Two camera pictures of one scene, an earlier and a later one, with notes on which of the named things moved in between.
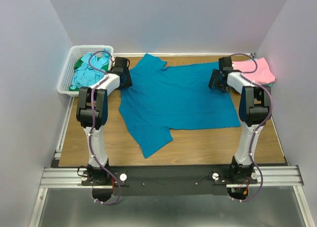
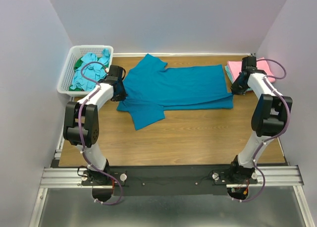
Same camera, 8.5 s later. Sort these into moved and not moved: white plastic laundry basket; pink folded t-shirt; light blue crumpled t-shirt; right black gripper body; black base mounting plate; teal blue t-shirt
Moved: teal blue t-shirt; right black gripper body
Not moved: pink folded t-shirt; white plastic laundry basket; light blue crumpled t-shirt; black base mounting plate
